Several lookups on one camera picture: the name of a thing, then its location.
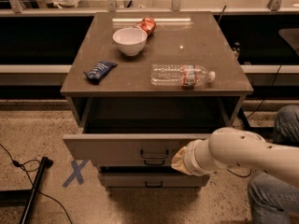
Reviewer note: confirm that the grey drawer cabinet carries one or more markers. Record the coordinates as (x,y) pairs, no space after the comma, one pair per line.
(125,101)

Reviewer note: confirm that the person's leg in jeans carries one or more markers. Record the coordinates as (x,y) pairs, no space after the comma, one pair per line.
(271,200)

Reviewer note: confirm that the clear plastic water bottle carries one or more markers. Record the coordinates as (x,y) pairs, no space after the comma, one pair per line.
(180,75)

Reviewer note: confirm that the white ceramic bowl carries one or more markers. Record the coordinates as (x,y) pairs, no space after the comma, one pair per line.
(130,41)

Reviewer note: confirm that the grey drawer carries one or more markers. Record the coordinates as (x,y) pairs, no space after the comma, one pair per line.
(151,180)
(143,167)
(131,149)

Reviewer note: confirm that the red crumpled chip bag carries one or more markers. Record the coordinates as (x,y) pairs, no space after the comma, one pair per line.
(148,25)

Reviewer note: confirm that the grey middle drawer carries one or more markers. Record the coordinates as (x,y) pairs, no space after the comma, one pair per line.
(143,167)

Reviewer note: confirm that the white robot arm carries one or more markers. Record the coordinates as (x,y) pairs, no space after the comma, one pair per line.
(230,147)

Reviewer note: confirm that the grey top drawer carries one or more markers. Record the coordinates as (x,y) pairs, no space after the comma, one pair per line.
(131,149)

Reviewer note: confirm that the padded gripper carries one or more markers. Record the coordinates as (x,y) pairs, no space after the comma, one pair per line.
(191,158)

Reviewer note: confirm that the blue tape cross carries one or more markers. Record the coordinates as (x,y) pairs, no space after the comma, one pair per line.
(76,174)

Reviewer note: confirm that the black stand pole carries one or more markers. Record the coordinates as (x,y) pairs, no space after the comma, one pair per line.
(43,166)

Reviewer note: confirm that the blue snack packet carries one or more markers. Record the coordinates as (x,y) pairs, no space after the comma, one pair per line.
(99,71)

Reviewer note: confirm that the grey bottom drawer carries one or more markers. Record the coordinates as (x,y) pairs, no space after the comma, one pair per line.
(151,180)

